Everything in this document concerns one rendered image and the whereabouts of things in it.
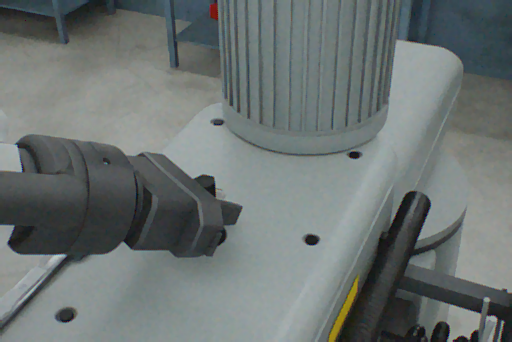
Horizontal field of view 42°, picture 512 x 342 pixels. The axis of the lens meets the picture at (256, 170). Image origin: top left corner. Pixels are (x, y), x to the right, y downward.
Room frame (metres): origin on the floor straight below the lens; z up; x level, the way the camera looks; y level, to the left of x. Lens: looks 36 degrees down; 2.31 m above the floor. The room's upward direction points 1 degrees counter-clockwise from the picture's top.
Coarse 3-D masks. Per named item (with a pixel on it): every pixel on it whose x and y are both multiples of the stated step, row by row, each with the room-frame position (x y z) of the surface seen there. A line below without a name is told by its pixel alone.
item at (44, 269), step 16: (48, 256) 0.44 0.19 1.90; (64, 256) 0.44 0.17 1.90; (80, 256) 0.44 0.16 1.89; (32, 272) 0.42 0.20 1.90; (48, 272) 0.42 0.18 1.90; (16, 288) 0.40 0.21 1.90; (32, 288) 0.40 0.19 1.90; (0, 304) 0.39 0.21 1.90; (16, 304) 0.39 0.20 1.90; (0, 320) 0.37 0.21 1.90
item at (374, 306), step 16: (416, 192) 0.64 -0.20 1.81; (400, 208) 0.62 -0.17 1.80; (416, 208) 0.61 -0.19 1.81; (400, 224) 0.58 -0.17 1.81; (416, 224) 0.59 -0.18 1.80; (384, 240) 0.56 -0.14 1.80; (400, 240) 0.56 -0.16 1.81; (416, 240) 0.57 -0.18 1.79; (384, 256) 0.53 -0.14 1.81; (400, 256) 0.53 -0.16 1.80; (384, 272) 0.51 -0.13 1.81; (400, 272) 0.52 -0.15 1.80; (368, 288) 0.49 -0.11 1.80; (384, 288) 0.49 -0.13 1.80; (368, 304) 0.46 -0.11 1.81; (384, 304) 0.47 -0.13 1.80; (352, 320) 0.45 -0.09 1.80; (368, 320) 0.44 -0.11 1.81; (384, 320) 0.45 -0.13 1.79; (352, 336) 0.42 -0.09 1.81; (368, 336) 0.43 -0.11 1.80
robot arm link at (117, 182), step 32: (96, 160) 0.40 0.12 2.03; (128, 160) 0.42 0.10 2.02; (160, 160) 0.48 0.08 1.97; (96, 192) 0.38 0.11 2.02; (128, 192) 0.39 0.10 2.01; (160, 192) 0.42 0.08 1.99; (192, 192) 0.43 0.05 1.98; (96, 224) 0.37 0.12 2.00; (128, 224) 0.38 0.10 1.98; (160, 224) 0.40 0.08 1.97; (192, 224) 0.41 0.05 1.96; (192, 256) 0.41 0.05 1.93
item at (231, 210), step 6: (216, 198) 0.47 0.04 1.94; (222, 204) 0.47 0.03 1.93; (228, 204) 0.47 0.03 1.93; (234, 204) 0.48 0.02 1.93; (222, 210) 0.47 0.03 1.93; (228, 210) 0.47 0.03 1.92; (234, 210) 0.47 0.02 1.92; (240, 210) 0.48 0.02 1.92; (228, 216) 0.47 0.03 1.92; (234, 216) 0.47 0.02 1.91; (228, 222) 0.47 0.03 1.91; (234, 222) 0.47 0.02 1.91
